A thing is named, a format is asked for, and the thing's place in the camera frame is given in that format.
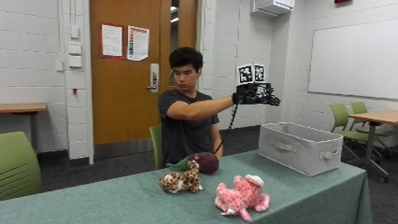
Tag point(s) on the wooden table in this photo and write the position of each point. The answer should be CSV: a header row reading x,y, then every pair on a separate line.
x,y
23,109
374,118

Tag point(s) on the white paper red border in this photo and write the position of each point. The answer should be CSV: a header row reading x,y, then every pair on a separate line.
x,y
112,40

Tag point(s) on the green tablecloth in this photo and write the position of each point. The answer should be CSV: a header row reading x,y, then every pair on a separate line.
x,y
187,199

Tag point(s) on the spotted leopard plush toy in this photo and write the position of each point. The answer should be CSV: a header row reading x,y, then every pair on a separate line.
x,y
183,180

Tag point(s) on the pink spotted plush toy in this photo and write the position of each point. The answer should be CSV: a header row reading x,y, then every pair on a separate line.
x,y
242,197

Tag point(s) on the grey fabric storage bin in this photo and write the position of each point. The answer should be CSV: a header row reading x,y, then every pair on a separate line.
x,y
300,147

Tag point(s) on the the person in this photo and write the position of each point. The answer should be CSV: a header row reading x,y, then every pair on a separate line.
x,y
187,124

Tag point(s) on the colourful printed poster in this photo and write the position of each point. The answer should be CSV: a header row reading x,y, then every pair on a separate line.
x,y
137,43

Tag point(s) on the white whiteboard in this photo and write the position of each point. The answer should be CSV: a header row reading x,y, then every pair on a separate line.
x,y
356,59

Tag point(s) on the red sign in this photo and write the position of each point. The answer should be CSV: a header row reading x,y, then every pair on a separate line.
x,y
342,1

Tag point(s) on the purple eggplant plush toy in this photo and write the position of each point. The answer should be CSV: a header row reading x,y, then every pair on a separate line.
x,y
205,161

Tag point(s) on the red wall pull station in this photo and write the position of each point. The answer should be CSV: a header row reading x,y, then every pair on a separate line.
x,y
75,91

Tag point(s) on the wooden door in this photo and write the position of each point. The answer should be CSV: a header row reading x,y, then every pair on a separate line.
x,y
124,93

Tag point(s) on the white wall-mounted box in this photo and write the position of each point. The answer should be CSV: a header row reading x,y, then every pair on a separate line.
x,y
272,6

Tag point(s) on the white marker cube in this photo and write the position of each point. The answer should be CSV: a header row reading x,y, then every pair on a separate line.
x,y
250,73

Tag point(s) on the white wall switch panel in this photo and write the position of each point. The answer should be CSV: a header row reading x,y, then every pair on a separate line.
x,y
75,48
75,61
75,32

